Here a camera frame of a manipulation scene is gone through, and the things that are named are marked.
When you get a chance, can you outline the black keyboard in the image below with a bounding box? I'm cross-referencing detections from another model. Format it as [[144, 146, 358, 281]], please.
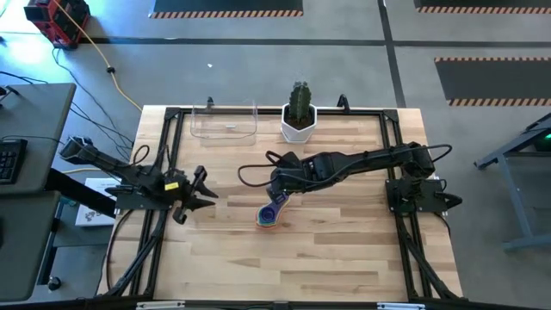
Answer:
[[0, 138, 28, 185]]

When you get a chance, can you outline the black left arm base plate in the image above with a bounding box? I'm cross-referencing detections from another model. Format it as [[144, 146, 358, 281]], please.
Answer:
[[115, 176, 178, 212]]

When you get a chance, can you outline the green cactus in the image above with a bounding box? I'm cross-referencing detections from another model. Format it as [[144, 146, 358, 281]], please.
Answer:
[[288, 81, 313, 125]]

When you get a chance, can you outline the white printed paper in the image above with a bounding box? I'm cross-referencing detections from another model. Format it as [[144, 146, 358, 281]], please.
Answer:
[[75, 177, 124, 228]]

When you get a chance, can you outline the grey metal side table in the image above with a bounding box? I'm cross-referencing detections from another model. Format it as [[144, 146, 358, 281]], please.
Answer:
[[473, 112, 551, 253]]

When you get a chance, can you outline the silver edge bracket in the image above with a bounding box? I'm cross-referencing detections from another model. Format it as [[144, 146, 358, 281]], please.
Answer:
[[377, 302, 426, 310], [136, 301, 186, 310]]

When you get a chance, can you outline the red and black equipment box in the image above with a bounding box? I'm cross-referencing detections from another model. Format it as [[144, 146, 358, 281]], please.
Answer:
[[23, 0, 91, 49]]

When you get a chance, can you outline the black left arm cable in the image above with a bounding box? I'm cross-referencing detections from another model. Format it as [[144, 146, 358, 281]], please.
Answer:
[[131, 144, 152, 167]]

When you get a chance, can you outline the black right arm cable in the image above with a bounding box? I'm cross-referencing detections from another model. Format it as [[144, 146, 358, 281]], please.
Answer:
[[237, 144, 453, 189]]

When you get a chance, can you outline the dark blue measuring cup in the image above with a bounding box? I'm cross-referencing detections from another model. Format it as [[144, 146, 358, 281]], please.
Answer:
[[257, 191, 290, 228]]

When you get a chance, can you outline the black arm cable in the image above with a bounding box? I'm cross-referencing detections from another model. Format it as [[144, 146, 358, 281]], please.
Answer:
[[237, 144, 453, 189], [131, 144, 152, 167]]

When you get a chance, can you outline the purple measuring scoop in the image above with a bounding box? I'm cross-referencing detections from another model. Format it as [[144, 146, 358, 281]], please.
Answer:
[[256, 191, 291, 230]]

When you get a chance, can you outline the black desk support beam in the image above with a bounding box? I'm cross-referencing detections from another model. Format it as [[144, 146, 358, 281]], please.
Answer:
[[45, 168, 118, 219]]

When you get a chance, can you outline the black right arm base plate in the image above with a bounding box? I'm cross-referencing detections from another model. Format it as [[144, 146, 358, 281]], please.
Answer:
[[385, 177, 464, 215]]

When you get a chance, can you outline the clear plastic basket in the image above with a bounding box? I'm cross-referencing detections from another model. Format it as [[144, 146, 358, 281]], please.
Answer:
[[190, 98, 259, 141]]

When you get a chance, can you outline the black metal table frame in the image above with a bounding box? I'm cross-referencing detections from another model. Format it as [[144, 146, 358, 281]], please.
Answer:
[[99, 105, 465, 302]]

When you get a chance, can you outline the black mat striped edge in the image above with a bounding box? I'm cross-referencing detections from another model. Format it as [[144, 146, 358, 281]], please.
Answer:
[[434, 56, 551, 107], [148, 0, 305, 20], [413, 0, 551, 14]]

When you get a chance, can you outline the black device green light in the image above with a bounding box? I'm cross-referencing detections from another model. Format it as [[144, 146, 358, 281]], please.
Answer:
[[533, 128, 551, 152]]

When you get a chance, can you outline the white plant pot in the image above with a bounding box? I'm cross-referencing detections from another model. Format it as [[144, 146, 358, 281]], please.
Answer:
[[280, 102, 319, 145]]

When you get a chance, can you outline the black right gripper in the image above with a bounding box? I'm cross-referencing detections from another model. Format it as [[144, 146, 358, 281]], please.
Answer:
[[266, 151, 345, 202]]

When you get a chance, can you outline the yellow floor cable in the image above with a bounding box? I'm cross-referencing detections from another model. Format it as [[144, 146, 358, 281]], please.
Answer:
[[51, 0, 144, 113]]

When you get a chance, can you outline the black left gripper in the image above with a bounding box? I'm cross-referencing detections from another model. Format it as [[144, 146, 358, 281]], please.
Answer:
[[157, 165, 220, 226]]

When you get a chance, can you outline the grey desk top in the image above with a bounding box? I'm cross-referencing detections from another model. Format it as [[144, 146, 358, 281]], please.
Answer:
[[0, 82, 77, 195], [0, 191, 61, 302]]

